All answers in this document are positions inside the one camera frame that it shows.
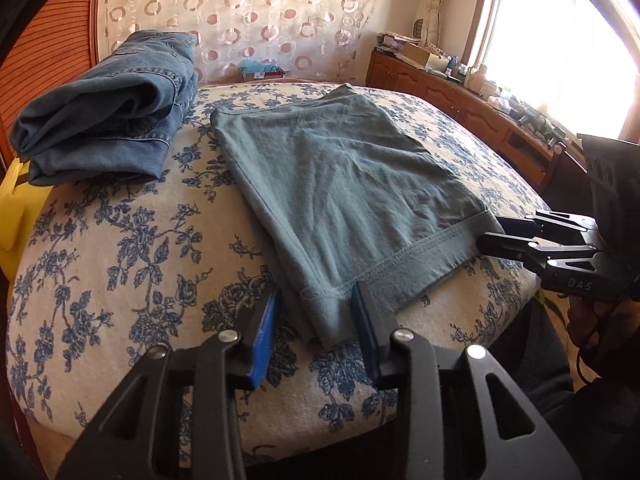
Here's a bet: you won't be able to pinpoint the teal green shorts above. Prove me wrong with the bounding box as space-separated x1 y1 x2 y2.
210 84 498 350

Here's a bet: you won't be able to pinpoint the person's right hand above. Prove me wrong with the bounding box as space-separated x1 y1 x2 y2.
567 296 639 351

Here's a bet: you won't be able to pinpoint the long wooden sideboard cabinet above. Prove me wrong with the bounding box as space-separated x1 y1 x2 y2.
366 49 590 196

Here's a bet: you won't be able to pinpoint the blue floral white quilt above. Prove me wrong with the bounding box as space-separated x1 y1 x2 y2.
6 82 548 477

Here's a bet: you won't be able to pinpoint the cardboard box on sideboard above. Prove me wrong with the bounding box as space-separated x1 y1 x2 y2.
402 44 450 72

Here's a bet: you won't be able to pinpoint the yellow plush toy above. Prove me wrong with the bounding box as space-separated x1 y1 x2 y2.
0 158 52 282

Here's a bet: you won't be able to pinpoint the folded blue denim jeans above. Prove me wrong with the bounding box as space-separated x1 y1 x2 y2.
10 30 198 186

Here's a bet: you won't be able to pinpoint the sheer circle-pattern curtain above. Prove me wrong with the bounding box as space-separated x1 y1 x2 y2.
96 0 376 84

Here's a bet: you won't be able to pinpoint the cardboard box with teal cloth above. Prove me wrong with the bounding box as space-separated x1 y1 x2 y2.
239 58 285 82

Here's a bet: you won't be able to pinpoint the wooden slatted wardrobe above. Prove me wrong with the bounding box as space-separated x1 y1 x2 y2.
1 0 98 166

